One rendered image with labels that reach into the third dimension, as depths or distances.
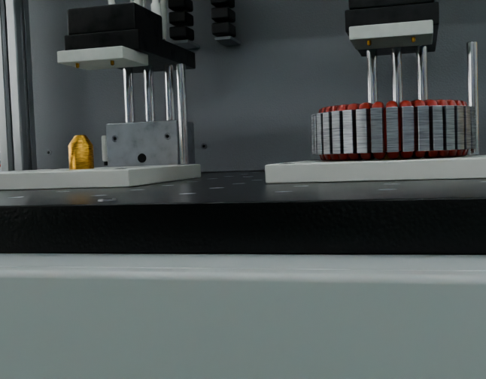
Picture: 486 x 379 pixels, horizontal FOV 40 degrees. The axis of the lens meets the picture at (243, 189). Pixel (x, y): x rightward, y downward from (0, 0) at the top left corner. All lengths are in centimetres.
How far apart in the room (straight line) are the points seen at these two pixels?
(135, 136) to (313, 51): 22
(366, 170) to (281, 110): 35
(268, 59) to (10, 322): 54
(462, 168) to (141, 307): 23
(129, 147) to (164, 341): 43
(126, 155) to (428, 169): 34
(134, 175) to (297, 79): 33
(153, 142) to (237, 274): 43
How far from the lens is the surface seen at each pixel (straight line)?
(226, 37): 73
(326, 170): 41
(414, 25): 51
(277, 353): 24
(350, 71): 74
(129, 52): 57
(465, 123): 45
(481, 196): 27
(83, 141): 54
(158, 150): 65
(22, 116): 80
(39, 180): 48
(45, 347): 27
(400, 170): 41
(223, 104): 76
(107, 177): 45
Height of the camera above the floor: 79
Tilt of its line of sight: 3 degrees down
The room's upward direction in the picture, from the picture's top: 2 degrees counter-clockwise
